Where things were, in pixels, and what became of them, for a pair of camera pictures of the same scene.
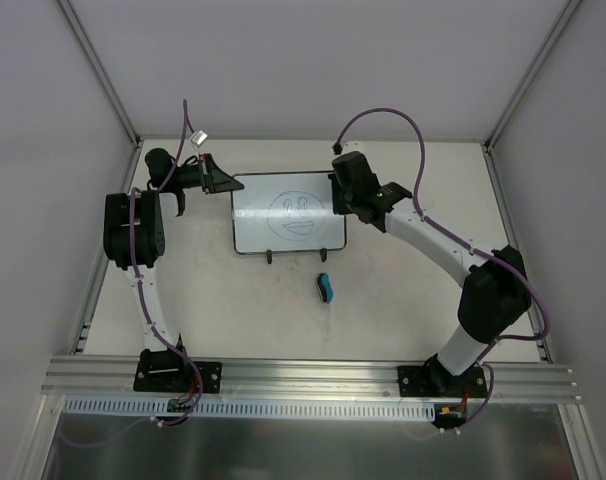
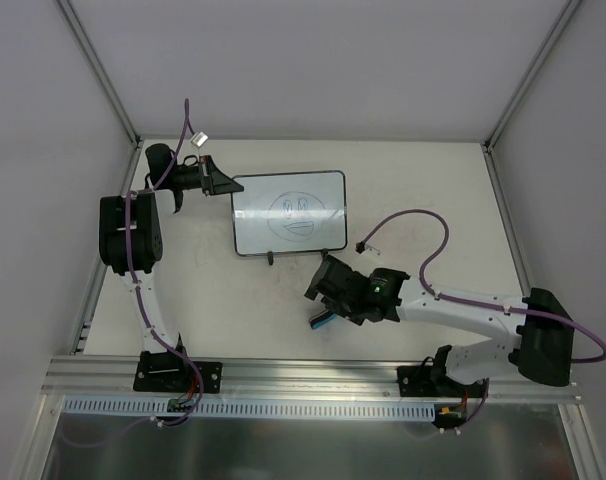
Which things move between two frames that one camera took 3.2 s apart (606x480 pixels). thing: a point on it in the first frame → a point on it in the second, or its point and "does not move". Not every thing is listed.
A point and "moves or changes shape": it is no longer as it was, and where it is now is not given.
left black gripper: [205, 176] does not move
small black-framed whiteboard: [285, 212] does not move
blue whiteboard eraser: [324, 283] moves or changes shape
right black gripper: [336, 201] → [326, 283]
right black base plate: [438, 382] does not move
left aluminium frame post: [78, 27] does not move
